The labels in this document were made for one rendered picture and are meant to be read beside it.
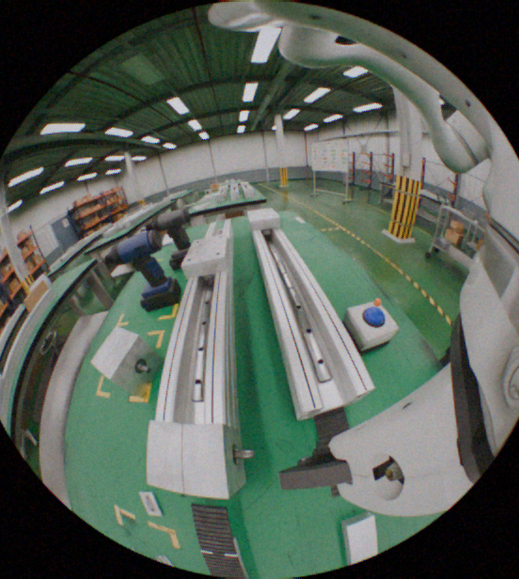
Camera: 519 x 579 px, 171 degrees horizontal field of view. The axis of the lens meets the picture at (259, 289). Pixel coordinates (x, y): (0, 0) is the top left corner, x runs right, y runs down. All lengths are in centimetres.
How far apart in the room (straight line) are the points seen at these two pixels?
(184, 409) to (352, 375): 24
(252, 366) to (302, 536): 33
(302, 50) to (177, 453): 63
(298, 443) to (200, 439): 15
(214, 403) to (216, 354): 7
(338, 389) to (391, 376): 13
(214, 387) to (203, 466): 10
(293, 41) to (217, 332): 56
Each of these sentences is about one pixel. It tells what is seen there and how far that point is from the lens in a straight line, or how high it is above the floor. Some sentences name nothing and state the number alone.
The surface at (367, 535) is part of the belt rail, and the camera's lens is 35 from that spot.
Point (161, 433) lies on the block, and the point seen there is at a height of 87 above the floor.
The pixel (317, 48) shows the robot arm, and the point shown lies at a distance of 44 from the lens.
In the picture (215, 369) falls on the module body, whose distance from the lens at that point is 25.
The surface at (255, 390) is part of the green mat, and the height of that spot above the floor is 78.
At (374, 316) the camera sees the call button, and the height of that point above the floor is 85.
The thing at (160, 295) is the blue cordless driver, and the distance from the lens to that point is 51.
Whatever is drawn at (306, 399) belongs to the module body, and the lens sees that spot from 22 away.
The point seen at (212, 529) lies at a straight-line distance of 32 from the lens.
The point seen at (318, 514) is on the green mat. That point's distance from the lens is 33.
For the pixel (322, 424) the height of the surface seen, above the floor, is 79.
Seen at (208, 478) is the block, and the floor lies 87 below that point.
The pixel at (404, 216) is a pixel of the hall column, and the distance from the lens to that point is 329.
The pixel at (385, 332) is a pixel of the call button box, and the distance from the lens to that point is 34.
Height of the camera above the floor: 108
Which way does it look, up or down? 40 degrees down
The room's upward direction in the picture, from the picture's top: 9 degrees counter-clockwise
